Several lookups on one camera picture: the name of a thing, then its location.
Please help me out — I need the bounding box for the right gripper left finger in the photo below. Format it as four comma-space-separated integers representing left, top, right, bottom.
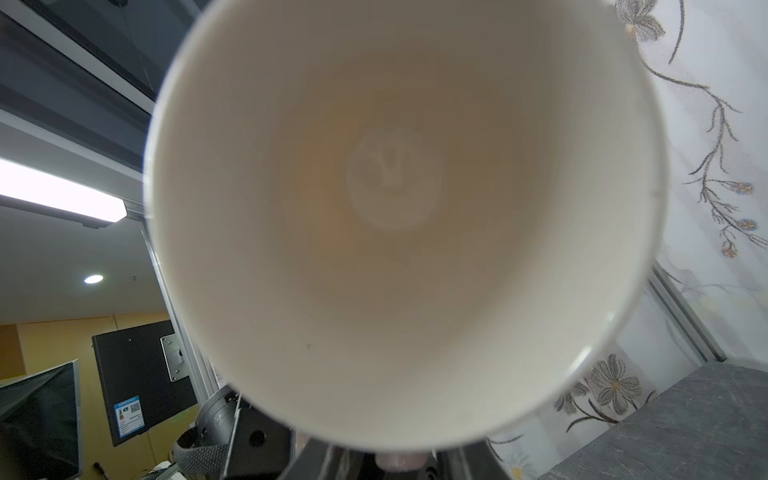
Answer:
278, 439, 360, 480

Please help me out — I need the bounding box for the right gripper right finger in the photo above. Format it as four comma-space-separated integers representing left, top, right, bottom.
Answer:
437, 440, 510, 480

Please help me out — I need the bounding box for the pink upside-down mug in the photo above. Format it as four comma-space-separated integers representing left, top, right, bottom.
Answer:
144, 1, 667, 453

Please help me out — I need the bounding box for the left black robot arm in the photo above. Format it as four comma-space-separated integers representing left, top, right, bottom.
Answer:
172, 385, 293, 479

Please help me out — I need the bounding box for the black monitor screen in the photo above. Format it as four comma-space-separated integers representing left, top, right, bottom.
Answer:
1, 360, 83, 479

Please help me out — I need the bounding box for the ceiling light panel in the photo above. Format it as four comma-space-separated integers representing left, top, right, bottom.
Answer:
1, 159, 128, 229

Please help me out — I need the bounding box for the black wall-mounted box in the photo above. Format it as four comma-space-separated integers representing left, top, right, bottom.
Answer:
92, 320, 197, 446

